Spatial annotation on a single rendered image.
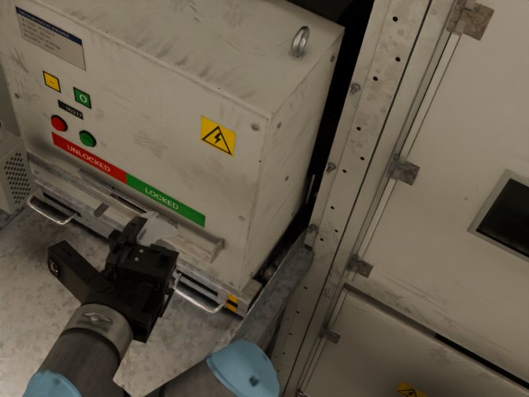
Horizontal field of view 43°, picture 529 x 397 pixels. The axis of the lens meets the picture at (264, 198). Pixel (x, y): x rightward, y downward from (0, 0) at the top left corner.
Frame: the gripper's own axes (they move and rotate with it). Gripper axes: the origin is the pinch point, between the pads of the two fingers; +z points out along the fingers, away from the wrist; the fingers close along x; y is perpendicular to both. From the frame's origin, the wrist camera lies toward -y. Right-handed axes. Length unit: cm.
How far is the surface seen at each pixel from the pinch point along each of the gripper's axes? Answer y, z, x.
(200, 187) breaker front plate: 4.1, 12.2, -1.7
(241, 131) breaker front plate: 10.0, 6.1, 14.1
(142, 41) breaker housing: -6.2, 10.8, 21.1
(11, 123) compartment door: -46, 43, -22
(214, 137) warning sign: 6.1, 8.0, 10.8
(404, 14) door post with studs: 27.0, 18.9, 30.5
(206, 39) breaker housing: 1.7, 14.3, 22.0
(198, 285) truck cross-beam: 5.0, 18.6, -29.2
